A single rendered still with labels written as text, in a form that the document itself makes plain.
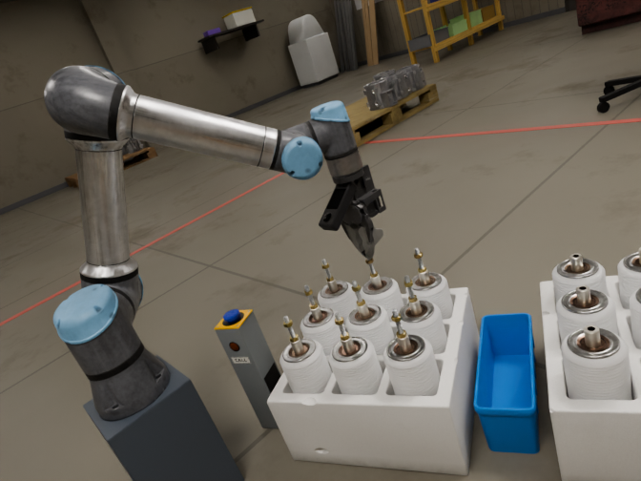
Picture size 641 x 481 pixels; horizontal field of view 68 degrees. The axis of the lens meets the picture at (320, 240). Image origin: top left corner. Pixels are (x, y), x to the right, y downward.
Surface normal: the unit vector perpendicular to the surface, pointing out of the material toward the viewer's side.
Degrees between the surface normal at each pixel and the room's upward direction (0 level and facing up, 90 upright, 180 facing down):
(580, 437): 90
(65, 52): 90
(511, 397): 0
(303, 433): 90
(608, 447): 90
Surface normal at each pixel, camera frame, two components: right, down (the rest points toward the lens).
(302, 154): 0.19, 0.33
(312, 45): 0.69, 0.07
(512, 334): -0.35, 0.44
